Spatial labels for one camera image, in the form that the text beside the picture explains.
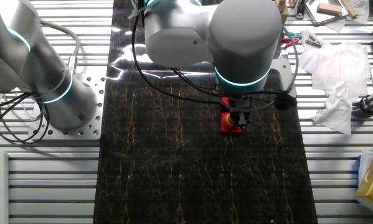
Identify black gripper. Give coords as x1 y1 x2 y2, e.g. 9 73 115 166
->
227 98 252 128

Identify red Hanoi base board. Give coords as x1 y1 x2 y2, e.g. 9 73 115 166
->
220 96 243 135

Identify slotted wooden block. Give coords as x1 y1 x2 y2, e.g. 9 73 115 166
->
275 0 290 24

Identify flat light wooden block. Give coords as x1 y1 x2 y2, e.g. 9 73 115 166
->
316 2 343 17

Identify long light wooden block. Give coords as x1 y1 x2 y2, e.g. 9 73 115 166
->
340 0 360 19

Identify black marble pattern mat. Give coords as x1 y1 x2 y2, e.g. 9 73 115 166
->
92 0 318 224

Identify red plastic clip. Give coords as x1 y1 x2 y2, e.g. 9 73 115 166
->
281 37 301 48

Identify large crumpled white tissue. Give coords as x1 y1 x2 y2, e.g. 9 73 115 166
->
299 29 372 96

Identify black metal tool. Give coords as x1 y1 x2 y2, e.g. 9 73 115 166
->
293 0 307 19

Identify grey metal tray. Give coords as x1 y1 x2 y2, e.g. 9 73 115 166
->
304 0 349 26

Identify blue tissue pack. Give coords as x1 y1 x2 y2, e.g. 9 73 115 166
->
356 154 361 205

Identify white tissue sheet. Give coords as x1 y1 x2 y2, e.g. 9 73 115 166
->
359 150 373 187

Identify silver robot mounting plate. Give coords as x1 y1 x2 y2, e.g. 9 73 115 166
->
28 73 106 141

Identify white paper sheet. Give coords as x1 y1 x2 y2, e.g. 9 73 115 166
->
326 0 370 34

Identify large purple Hanoi ring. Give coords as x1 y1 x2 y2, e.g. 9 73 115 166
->
222 121 240 131

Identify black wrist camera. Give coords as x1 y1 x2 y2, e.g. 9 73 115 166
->
272 92 298 110

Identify grey camera bracket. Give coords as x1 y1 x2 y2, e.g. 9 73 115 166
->
270 57 298 98

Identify black mount arm cable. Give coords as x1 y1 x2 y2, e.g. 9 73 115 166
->
358 95 373 115

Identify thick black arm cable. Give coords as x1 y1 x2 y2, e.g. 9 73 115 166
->
131 0 229 106

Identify grey base cable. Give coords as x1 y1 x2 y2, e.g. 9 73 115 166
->
36 18 82 77

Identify black base cable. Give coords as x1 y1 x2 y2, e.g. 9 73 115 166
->
0 90 40 128
0 91 52 144

